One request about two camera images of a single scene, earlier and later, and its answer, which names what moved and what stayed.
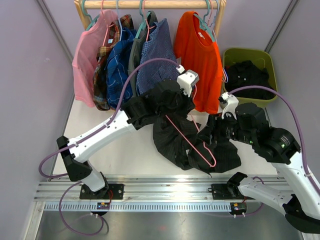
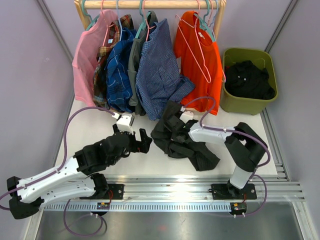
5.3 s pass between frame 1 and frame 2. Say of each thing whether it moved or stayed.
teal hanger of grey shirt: stayed
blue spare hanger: stayed
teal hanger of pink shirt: stayed
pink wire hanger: moved
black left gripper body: moved
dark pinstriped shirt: moved
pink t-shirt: stayed
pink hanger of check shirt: stayed
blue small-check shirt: stayed
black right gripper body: moved
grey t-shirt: stayed
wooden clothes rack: stayed
